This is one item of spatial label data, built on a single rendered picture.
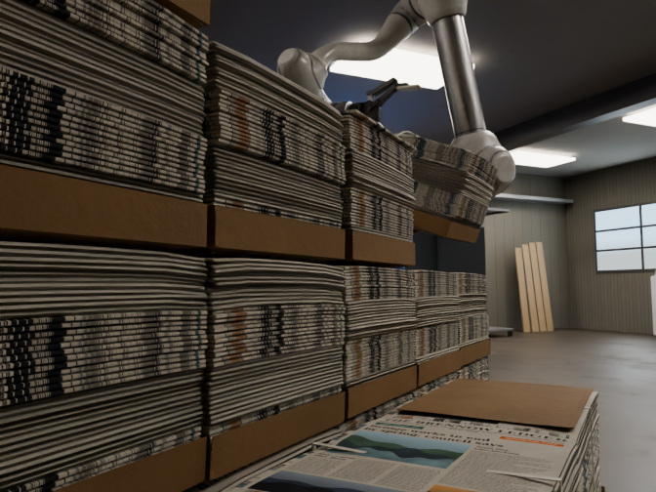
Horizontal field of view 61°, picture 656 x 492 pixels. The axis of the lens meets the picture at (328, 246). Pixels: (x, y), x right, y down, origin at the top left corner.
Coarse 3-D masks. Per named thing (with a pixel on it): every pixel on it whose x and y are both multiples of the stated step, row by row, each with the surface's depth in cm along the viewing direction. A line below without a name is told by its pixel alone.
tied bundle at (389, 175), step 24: (360, 120) 88; (360, 144) 87; (384, 144) 96; (360, 168) 86; (384, 168) 95; (408, 168) 107; (360, 192) 87; (384, 192) 94; (408, 192) 106; (360, 216) 86; (384, 216) 95; (408, 216) 106; (408, 240) 106; (336, 264) 87; (360, 264) 90; (384, 264) 96
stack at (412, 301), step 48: (240, 288) 60; (288, 288) 69; (336, 288) 79; (384, 288) 93; (432, 288) 116; (480, 288) 152; (240, 336) 59; (288, 336) 67; (336, 336) 78; (384, 336) 92; (432, 336) 115; (480, 336) 148; (240, 384) 60; (288, 384) 67; (336, 384) 78; (432, 384) 115; (336, 432) 77; (240, 480) 59
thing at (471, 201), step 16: (416, 144) 144; (432, 144) 142; (448, 144) 140; (416, 160) 145; (432, 160) 142; (448, 160) 140; (464, 160) 138; (480, 160) 145; (416, 176) 144; (432, 176) 142; (448, 176) 140; (464, 176) 138; (480, 176) 150; (496, 176) 161; (416, 192) 144; (432, 192) 143; (448, 192) 140; (464, 192) 140; (480, 192) 152; (416, 208) 144; (432, 208) 142; (448, 208) 140; (464, 208) 143; (480, 208) 157; (464, 224) 150; (480, 224) 161
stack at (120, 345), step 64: (0, 0) 39; (64, 0) 43; (128, 0) 48; (0, 64) 39; (64, 64) 43; (128, 64) 49; (192, 64) 55; (0, 128) 38; (64, 128) 42; (128, 128) 47; (192, 128) 56; (192, 192) 55; (0, 256) 40; (64, 256) 42; (128, 256) 47; (0, 320) 38; (64, 320) 41; (128, 320) 47; (192, 320) 54; (0, 384) 37; (64, 384) 41; (128, 384) 47; (192, 384) 54; (0, 448) 38; (64, 448) 42; (128, 448) 47
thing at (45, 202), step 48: (192, 0) 55; (0, 192) 38; (48, 192) 41; (96, 192) 44; (144, 192) 49; (144, 240) 49; (192, 240) 54; (96, 480) 44; (144, 480) 48; (192, 480) 53
